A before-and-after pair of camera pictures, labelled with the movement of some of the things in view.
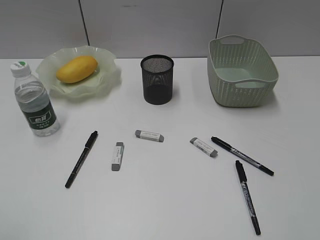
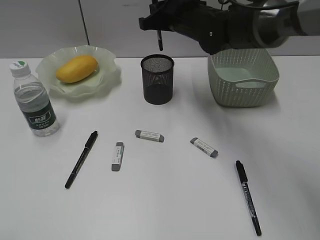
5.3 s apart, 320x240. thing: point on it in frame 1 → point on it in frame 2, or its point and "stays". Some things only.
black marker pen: (247, 195) stays
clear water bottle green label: (35, 100) stays
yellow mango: (77, 69) stays
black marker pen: (242, 155) → (160, 39)
